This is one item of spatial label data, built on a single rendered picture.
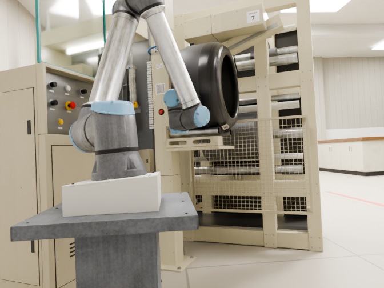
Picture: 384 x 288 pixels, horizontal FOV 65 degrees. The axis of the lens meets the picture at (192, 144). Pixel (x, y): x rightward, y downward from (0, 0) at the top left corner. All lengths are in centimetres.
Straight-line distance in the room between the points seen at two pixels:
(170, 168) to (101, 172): 109
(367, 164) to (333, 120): 294
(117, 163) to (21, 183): 91
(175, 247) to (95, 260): 118
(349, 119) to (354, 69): 165
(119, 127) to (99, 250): 39
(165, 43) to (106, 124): 49
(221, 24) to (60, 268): 187
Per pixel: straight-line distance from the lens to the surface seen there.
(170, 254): 219
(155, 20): 137
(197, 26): 244
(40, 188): 175
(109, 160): 103
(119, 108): 105
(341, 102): 1109
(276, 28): 242
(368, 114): 1154
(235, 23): 235
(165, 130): 196
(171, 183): 208
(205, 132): 189
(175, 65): 135
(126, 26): 142
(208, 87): 177
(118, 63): 133
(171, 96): 147
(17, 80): 190
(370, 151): 838
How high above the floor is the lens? 78
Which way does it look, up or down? 1 degrees up
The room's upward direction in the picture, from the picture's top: 3 degrees counter-clockwise
